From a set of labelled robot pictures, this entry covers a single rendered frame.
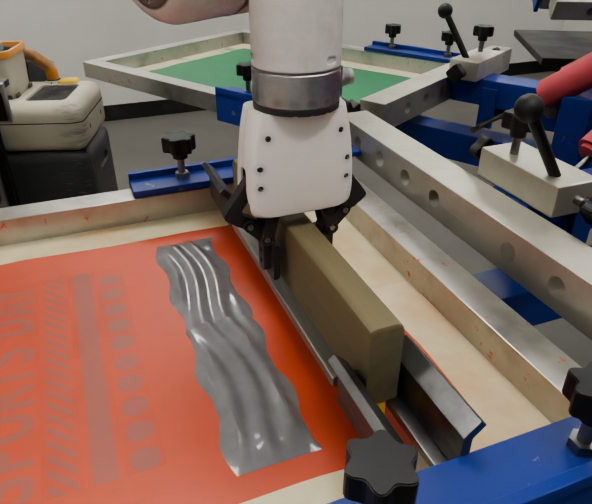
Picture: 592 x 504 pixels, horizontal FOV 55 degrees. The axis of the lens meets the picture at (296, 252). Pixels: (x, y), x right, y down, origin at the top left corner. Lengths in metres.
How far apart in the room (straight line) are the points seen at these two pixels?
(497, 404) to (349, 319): 0.16
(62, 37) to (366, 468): 4.11
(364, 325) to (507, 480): 0.14
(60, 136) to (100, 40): 2.80
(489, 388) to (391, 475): 0.23
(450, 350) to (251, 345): 0.19
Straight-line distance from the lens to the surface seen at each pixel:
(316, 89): 0.47
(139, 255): 0.72
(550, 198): 0.64
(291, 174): 0.50
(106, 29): 4.32
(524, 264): 0.61
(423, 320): 0.60
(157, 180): 0.80
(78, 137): 1.55
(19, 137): 1.59
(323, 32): 0.46
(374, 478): 0.33
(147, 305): 0.63
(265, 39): 0.47
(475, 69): 1.15
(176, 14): 0.47
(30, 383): 0.57
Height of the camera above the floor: 1.32
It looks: 31 degrees down
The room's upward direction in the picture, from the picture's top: straight up
